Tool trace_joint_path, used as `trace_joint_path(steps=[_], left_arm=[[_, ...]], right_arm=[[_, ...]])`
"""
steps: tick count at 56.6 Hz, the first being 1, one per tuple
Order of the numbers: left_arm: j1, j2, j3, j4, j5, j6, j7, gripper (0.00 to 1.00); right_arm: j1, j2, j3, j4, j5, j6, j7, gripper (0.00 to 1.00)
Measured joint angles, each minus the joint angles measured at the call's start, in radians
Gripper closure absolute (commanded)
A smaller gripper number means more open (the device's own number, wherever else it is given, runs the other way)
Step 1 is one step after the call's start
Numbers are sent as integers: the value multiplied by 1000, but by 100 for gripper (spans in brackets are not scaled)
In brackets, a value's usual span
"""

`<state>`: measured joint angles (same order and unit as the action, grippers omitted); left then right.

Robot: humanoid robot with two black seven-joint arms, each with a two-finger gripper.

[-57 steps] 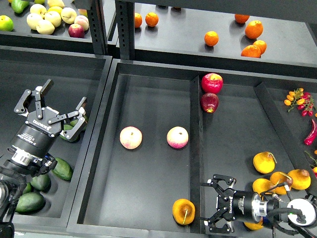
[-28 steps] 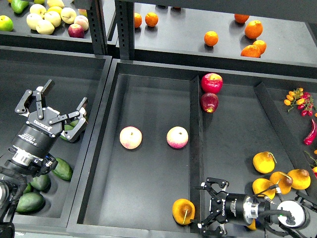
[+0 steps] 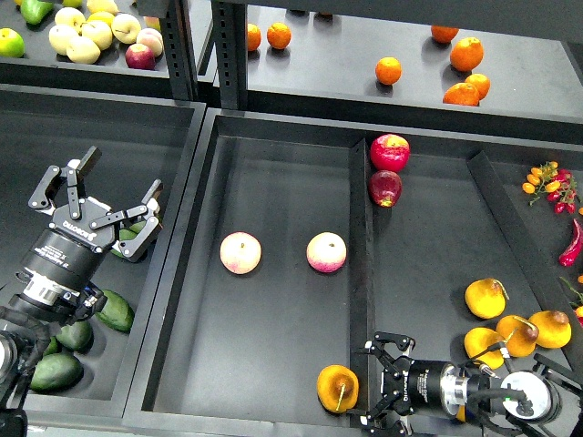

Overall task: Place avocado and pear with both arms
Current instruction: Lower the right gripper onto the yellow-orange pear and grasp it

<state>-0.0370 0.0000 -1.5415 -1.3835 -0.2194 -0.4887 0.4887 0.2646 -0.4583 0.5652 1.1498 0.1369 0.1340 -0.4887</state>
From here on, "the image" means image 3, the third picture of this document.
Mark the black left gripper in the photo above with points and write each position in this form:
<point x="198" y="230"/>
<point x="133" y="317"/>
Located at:
<point x="90" y="223"/>

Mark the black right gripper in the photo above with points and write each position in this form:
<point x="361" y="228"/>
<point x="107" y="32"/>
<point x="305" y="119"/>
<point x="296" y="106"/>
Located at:
<point x="382" y="419"/>

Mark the dark green avocado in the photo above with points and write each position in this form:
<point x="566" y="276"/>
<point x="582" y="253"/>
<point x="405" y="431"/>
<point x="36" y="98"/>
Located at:
<point x="116" y="314"/>

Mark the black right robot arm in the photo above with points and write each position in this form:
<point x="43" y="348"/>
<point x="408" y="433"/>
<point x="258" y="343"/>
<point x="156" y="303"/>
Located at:
<point x="486" y="389"/>

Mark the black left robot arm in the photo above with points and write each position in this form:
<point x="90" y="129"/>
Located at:
<point x="57" y="273"/>

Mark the round green avocado lower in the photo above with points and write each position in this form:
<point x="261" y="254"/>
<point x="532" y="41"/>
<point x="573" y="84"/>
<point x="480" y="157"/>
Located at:
<point x="124" y="236"/>

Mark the round green avocado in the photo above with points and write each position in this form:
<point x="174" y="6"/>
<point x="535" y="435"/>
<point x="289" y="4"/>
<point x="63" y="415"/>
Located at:
<point x="137" y="227"/>
<point x="124" y="236"/>

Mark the round green avocado upper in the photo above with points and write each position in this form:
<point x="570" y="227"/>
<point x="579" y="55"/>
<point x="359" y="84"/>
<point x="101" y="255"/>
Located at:
<point x="137" y="227"/>

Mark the yellow pear bottom right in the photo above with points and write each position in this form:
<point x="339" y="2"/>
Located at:
<point x="461" y="414"/>

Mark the yellow pear hidden middle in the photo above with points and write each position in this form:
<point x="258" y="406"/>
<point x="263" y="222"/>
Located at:
<point x="478" y="340"/>

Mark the dark avocado middle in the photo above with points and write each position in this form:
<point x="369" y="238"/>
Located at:
<point x="76" y="337"/>

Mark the yellow pear upper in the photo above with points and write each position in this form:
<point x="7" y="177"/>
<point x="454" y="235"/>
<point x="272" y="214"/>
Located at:
<point x="486" y="298"/>

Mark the dark avocado left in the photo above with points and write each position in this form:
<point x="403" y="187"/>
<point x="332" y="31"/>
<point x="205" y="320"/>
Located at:
<point x="52" y="347"/>

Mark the yellow pear brown tip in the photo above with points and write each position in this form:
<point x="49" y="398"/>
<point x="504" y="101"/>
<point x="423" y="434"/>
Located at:
<point x="520" y="334"/>

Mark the pale yellow pear front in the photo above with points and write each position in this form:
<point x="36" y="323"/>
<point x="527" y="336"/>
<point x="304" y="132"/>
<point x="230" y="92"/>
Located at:
<point x="82" y="50"/>

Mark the pale yellow pear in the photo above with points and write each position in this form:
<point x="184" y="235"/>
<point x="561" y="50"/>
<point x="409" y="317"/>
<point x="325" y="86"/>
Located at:
<point x="125" y="28"/>
<point x="82" y="50"/>
<point x="99" y="32"/>
<point x="70" y="16"/>
<point x="59" y="37"/>

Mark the dark avocado bottom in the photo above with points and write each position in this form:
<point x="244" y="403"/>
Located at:
<point x="56" y="372"/>

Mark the pale yellow pear centre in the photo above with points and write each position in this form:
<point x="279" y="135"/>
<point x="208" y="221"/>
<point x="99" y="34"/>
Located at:
<point x="99" y="32"/>

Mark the pale yellow pear left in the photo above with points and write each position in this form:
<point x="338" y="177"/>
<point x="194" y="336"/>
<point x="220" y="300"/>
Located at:
<point x="59" y="37"/>

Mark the pale yellow pear right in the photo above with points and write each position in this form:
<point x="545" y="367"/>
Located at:
<point x="125" y="28"/>

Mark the yellow pear far right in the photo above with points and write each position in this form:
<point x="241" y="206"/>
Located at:
<point x="554" y="329"/>

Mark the pale yellow pear back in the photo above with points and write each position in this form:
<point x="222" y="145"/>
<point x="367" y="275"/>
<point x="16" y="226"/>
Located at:
<point x="70" y="16"/>

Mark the black left tray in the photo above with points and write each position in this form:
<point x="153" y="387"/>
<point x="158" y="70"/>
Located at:
<point x="141" y="139"/>

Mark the black tray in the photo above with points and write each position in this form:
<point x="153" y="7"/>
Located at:
<point x="239" y="355"/>
<point x="141" y="139"/>

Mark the pink yellow apple right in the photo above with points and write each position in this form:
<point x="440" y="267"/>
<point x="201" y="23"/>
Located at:
<point x="326" y="252"/>

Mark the pink yellow apple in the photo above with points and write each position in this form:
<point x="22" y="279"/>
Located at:
<point x="326" y="252"/>
<point x="240" y="252"/>

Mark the pink yellow apple left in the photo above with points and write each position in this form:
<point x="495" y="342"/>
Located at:
<point x="240" y="252"/>

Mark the red apple on shelf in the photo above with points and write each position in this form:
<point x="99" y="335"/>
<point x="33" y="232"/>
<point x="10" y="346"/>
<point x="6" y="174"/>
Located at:
<point x="139" y="56"/>

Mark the black centre tray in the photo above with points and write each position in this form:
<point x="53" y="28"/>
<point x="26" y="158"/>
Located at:
<point x="239" y="355"/>

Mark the pale peach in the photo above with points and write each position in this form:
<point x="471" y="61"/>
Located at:
<point x="151" y="38"/>

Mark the green apple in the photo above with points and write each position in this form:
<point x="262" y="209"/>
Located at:
<point x="11" y="43"/>

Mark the dark red apple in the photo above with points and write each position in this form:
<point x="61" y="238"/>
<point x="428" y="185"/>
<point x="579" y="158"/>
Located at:
<point x="385" y="188"/>

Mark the green pepper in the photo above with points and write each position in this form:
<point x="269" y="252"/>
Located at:
<point x="35" y="11"/>

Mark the bright red apple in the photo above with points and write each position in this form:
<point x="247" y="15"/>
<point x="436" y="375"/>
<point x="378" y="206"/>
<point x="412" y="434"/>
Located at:
<point x="390" y="152"/>

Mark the orange far left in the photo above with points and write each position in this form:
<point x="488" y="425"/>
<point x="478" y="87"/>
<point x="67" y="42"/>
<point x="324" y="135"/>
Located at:
<point x="253" y="37"/>

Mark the red chili pepper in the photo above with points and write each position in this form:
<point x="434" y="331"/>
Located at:
<point x="570" y="254"/>

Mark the cherry tomato bunch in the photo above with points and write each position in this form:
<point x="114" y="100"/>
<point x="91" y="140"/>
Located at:
<point x="554" y="184"/>

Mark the orange lower right front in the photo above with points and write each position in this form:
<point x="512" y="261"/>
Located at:
<point x="464" y="94"/>

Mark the black shelf post left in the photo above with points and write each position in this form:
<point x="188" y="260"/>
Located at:
<point x="178" y="50"/>

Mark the black shelf post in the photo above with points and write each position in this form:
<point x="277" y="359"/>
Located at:
<point x="230" y="39"/>
<point x="178" y="50"/>

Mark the black shelf post right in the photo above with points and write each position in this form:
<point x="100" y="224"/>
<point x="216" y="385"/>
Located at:
<point x="230" y="39"/>

